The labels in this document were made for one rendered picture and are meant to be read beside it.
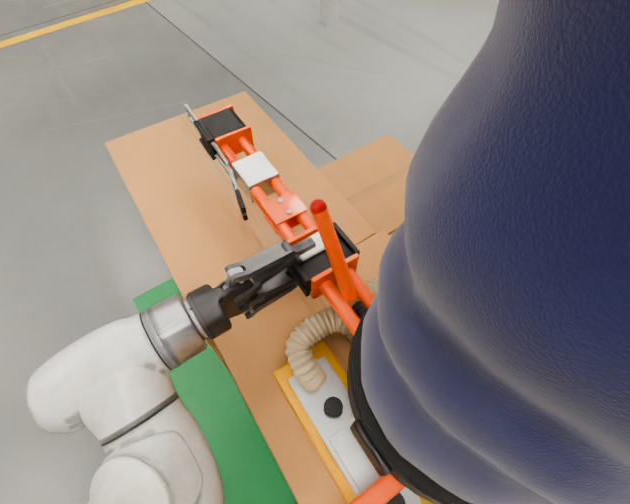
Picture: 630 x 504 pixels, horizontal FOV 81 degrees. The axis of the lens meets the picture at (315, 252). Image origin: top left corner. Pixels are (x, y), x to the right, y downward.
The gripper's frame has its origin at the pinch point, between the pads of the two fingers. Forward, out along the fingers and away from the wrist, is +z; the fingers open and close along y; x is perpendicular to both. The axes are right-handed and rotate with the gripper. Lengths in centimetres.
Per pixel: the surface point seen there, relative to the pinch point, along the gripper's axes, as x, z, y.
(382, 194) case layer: -36, 55, 54
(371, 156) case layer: -54, 64, 54
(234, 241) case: -19.0, -7.3, 13.9
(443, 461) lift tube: 29.8, -10.1, -21.9
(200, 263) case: -18.0, -15.4, 13.9
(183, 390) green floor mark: -33, -43, 108
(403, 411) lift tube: 26.1, -10.3, -22.1
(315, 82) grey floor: -180, 122, 108
